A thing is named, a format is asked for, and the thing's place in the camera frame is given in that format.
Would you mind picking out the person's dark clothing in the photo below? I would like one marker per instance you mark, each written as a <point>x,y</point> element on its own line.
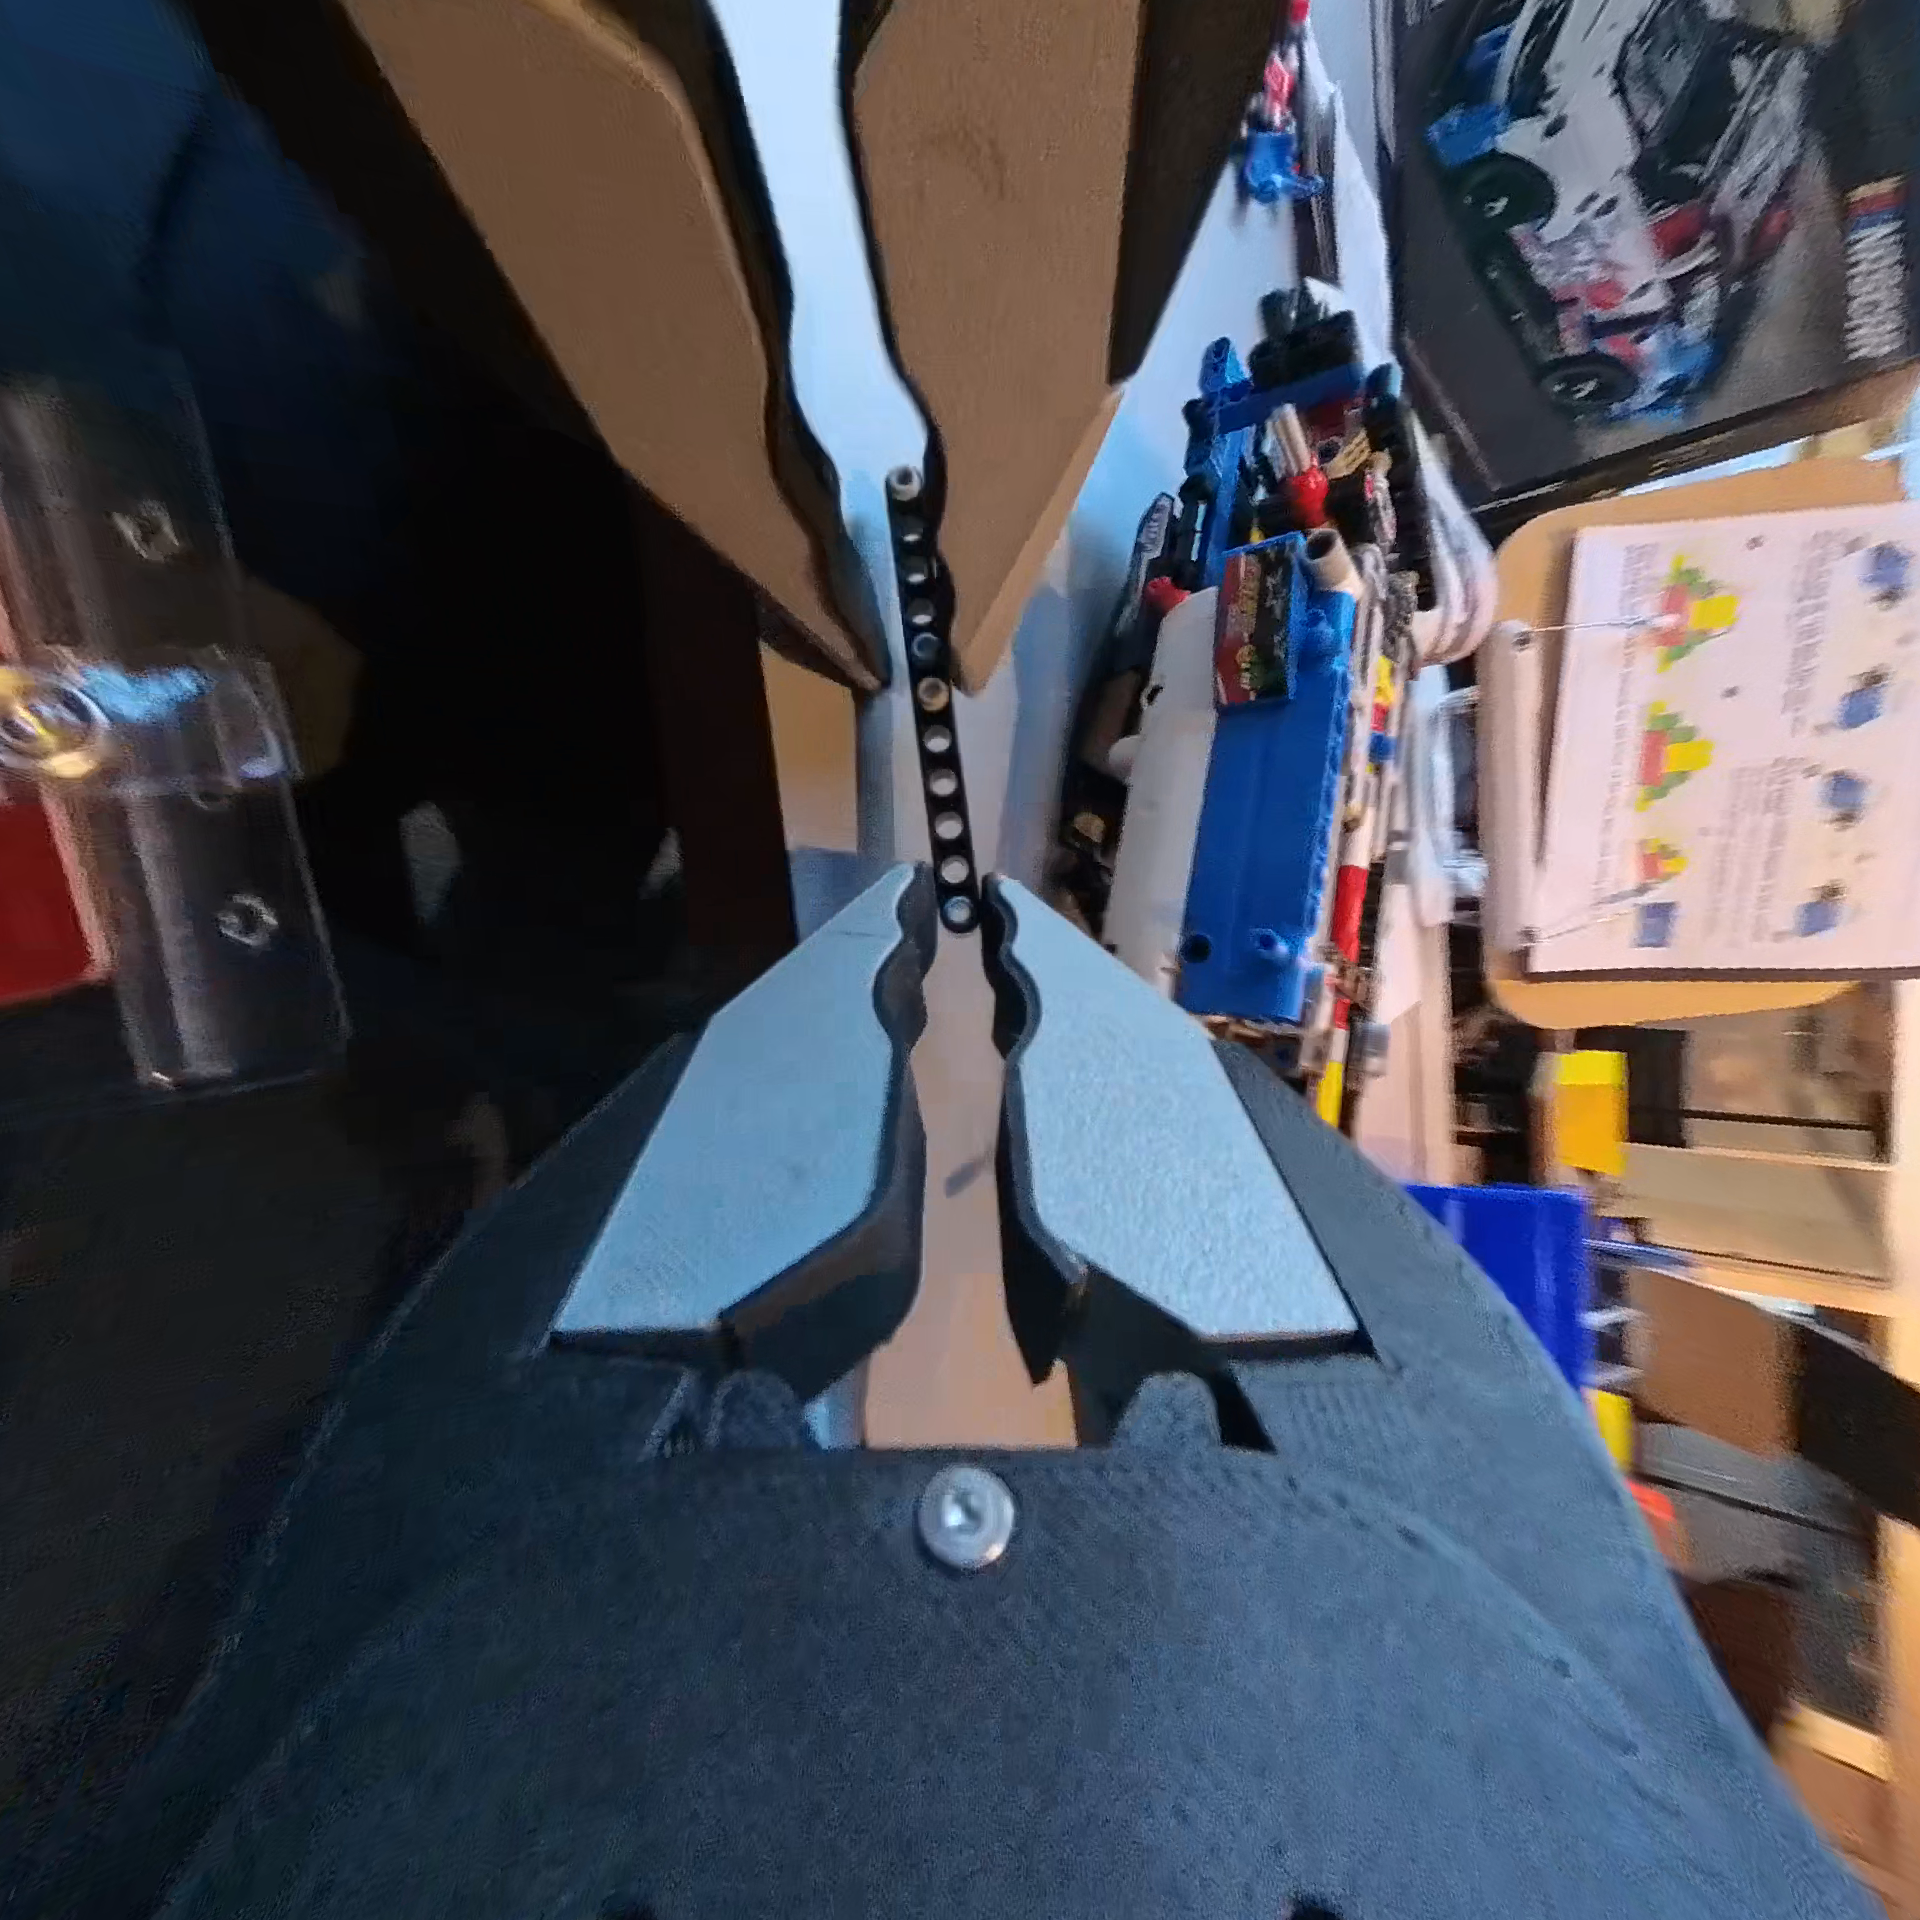
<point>225,225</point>

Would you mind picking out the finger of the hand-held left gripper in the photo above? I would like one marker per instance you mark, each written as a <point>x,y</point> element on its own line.
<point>601,225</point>
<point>1005,301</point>

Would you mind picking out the toy brick vehicle chassis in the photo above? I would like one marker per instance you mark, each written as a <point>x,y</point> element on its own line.
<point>1261,781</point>

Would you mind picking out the light grey desk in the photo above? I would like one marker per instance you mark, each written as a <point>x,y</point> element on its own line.
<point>819,330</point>

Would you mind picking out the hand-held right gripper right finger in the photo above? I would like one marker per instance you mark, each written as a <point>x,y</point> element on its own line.
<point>1170,1184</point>

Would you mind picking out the clear plastic badge holder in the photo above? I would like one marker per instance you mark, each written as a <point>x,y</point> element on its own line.
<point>164,721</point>

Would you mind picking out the blue plastic bin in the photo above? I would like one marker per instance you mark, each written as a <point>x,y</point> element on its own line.
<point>1501,1274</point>

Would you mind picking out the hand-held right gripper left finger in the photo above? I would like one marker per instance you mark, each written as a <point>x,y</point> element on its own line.
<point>750,1170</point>

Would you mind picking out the wooden board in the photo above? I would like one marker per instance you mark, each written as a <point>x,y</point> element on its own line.
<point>1514,781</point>

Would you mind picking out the printed instruction sheet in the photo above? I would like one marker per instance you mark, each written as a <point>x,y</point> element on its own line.
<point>1741,751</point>

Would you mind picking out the black holed toy beam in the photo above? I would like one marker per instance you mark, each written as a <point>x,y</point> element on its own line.
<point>933,751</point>

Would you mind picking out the black toy car box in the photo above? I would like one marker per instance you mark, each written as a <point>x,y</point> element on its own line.
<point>1634,225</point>

